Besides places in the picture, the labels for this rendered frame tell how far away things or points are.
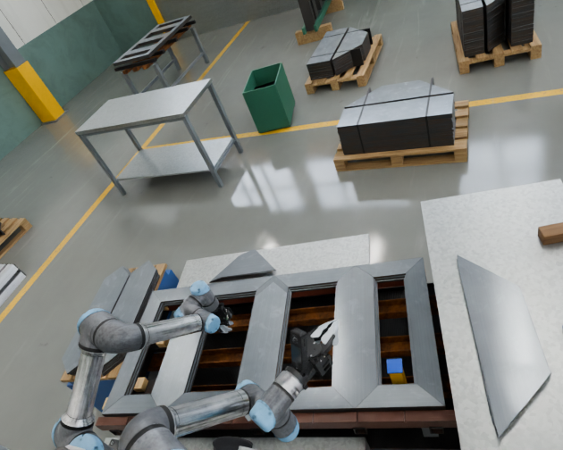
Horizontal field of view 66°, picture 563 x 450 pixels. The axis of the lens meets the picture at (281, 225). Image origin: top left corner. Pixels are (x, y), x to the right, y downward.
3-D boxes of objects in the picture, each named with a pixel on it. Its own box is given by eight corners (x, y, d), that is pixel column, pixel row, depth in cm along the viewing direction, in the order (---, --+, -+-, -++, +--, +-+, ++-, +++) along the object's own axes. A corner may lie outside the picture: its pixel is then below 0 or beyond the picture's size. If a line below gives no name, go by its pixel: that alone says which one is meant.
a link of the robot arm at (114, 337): (112, 334, 142) (223, 311, 179) (96, 322, 149) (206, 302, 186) (108, 367, 143) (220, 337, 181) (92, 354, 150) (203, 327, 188)
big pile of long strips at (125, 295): (116, 270, 298) (111, 264, 294) (165, 263, 286) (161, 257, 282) (59, 379, 241) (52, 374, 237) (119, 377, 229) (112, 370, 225)
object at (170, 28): (136, 112, 751) (108, 65, 697) (178, 67, 859) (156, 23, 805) (175, 104, 715) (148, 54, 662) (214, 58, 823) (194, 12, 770)
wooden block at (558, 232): (542, 245, 172) (543, 237, 169) (537, 235, 176) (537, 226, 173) (571, 240, 169) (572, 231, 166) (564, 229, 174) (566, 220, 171)
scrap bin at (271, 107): (263, 111, 589) (247, 71, 552) (296, 103, 574) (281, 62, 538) (256, 136, 545) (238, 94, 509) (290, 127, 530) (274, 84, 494)
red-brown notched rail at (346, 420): (105, 422, 214) (98, 417, 210) (455, 416, 164) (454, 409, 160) (102, 430, 211) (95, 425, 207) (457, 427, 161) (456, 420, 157)
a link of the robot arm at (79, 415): (63, 470, 151) (98, 319, 149) (45, 446, 161) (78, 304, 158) (96, 459, 161) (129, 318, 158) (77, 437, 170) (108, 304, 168)
